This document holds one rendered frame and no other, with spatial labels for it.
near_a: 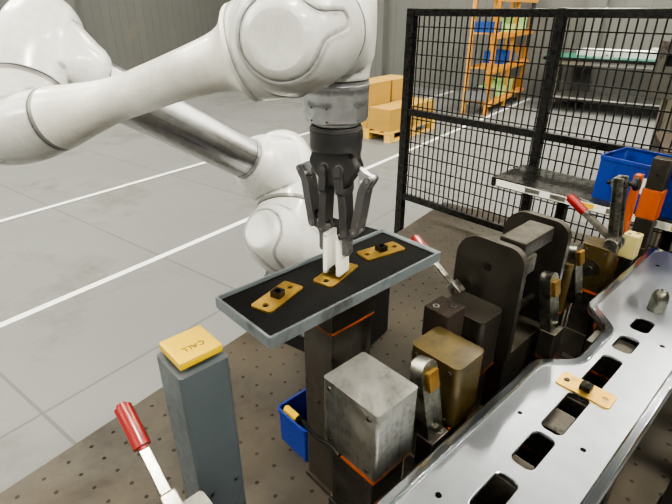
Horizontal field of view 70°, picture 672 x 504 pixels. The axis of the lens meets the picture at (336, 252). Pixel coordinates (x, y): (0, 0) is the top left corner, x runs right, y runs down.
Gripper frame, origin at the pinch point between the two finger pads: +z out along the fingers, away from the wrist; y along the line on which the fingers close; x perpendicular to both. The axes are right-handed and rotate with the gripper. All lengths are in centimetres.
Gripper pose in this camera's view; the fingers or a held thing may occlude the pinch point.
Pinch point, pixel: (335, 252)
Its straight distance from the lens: 76.6
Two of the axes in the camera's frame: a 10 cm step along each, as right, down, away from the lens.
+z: 0.0, 8.9, 4.5
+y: 8.4, 2.4, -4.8
